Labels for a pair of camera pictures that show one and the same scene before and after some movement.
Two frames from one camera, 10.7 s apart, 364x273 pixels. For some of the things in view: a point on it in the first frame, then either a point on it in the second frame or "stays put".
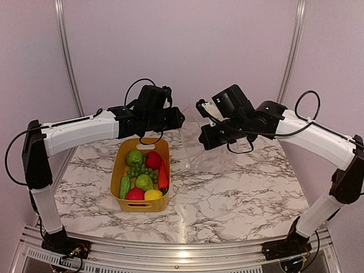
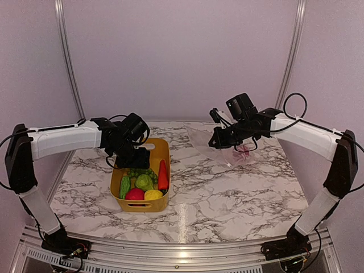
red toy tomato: (153, 160) to (242, 156)
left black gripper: (176, 122) to (142, 161)
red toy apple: (135, 194) stays put
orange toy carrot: (163, 178) stays put
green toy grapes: (137, 170) stays put
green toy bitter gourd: (125, 185) stays put
